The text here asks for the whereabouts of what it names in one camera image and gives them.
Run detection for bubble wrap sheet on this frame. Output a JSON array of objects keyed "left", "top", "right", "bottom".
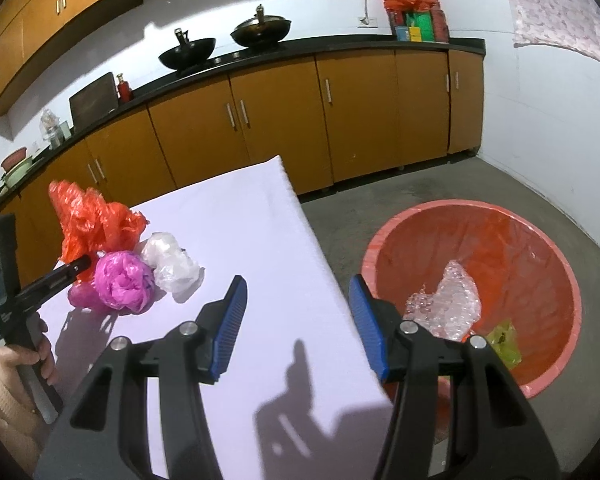
[{"left": 403, "top": 260, "right": 481, "bottom": 341}]

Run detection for magenta plastic bag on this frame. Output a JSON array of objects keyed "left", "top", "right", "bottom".
[{"left": 68, "top": 252, "right": 156, "bottom": 314}]

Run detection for orange plastic bag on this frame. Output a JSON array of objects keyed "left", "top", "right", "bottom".
[{"left": 48, "top": 180, "right": 148, "bottom": 282}]

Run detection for green plastic bag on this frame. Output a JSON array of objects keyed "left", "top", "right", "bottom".
[{"left": 486, "top": 320, "right": 522, "bottom": 370}]

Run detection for red plastic trash basket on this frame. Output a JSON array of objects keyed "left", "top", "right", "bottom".
[{"left": 360, "top": 199, "right": 583, "bottom": 401}]

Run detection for person left hand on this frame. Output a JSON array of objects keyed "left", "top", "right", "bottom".
[{"left": 0, "top": 321, "right": 57, "bottom": 389}]

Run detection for clear crumpled plastic bag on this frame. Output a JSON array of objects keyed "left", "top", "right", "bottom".
[{"left": 140, "top": 232, "right": 201, "bottom": 295}]

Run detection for white tablecloth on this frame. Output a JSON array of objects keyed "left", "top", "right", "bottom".
[{"left": 35, "top": 158, "right": 390, "bottom": 479}]

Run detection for glass jar on counter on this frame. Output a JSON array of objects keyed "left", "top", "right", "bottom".
[{"left": 40, "top": 108, "right": 71, "bottom": 150}]

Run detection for lower wooden cabinets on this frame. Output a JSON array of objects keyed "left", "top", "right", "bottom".
[{"left": 0, "top": 48, "right": 486, "bottom": 291}]

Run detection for dark cutting board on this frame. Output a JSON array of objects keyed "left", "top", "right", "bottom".
[{"left": 69, "top": 72, "right": 119, "bottom": 133}]

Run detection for red bottle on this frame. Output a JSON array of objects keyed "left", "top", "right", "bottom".
[{"left": 117, "top": 74, "right": 133, "bottom": 104}]

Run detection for black wok left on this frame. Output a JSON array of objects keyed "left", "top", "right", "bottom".
[{"left": 158, "top": 28, "right": 216, "bottom": 72}]

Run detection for black wok with lid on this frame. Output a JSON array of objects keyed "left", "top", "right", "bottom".
[{"left": 230, "top": 4, "right": 291, "bottom": 49}]

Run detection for colourful boxes on counter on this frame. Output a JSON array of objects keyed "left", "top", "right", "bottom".
[{"left": 387, "top": 8, "right": 450, "bottom": 44}]

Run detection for red bag on boxes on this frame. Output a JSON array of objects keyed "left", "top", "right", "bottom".
[{"left": 382, "top": 0, "right": 440, "bottom": 12}]

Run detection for pink floral curtain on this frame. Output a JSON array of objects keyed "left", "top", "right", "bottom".
[{"left": 508, "top": 0, "right": 600, "bottom": 62}]

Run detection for wall power socket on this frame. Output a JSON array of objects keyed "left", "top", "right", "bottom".
[{"left": 358, "top": 16, "right": 378, "bottom": 28}]

